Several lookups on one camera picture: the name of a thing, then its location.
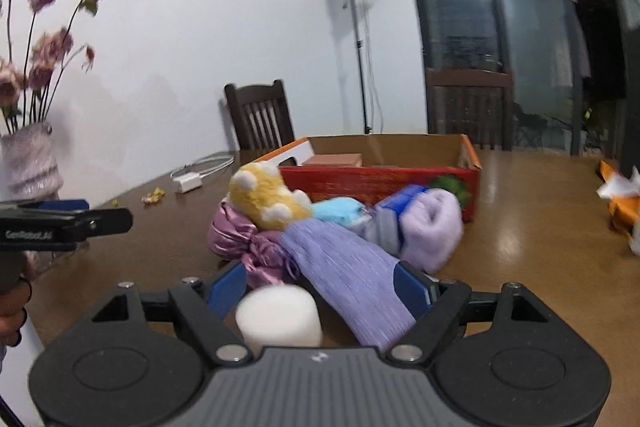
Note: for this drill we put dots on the dried pink roses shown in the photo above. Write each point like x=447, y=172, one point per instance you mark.
x=30, y=80

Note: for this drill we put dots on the yellow plush toy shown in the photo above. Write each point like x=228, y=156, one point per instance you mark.
x=258, y=191

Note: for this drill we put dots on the lavender rolled towel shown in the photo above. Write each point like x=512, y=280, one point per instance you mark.
x=432, y=227

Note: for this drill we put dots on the white charger with cable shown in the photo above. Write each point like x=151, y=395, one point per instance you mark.
x=190, y=177

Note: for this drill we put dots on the dark wooden chair right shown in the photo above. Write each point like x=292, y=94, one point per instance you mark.
x=474, y=102

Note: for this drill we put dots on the pink yellow sponge block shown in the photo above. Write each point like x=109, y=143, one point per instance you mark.
x=334, y=160

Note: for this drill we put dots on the blue white tissue pack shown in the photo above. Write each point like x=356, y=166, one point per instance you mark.
x=381, y=224

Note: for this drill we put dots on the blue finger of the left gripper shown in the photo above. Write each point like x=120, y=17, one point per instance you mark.
x=61, y=205

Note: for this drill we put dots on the purple satin scrunchie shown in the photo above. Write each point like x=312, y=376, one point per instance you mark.
x=232, y=236

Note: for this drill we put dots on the person's left hand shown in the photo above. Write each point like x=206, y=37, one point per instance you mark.
x=16, y=291

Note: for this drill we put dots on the dark wooden chair left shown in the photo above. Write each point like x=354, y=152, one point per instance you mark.
x=260, y=115

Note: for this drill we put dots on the purple knitted cloth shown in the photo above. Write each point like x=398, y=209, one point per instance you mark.
x=353, y=276

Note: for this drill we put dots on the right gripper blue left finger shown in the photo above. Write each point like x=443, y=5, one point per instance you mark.
x=200, y=309

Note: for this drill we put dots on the light blue plush toy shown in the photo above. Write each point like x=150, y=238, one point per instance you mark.
x=338, y=210

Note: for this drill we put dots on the dark sliding glass door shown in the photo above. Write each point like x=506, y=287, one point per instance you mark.
x=573, y=63

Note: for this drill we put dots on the yellow crumbs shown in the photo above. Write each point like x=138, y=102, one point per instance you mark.
x=150, y=199

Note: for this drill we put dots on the white foam cylinder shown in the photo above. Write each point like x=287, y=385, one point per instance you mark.
x=279, y=316

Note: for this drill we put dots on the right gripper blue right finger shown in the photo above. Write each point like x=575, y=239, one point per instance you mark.
x=437, y=308

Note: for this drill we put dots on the red cardboard box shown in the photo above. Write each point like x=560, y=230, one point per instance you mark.
x=389, y=162

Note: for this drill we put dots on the orange white packet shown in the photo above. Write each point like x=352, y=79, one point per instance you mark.
x=622, y=195

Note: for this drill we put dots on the dark wooden chair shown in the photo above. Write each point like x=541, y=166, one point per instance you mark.
x=260, y=115
x=474, y=102

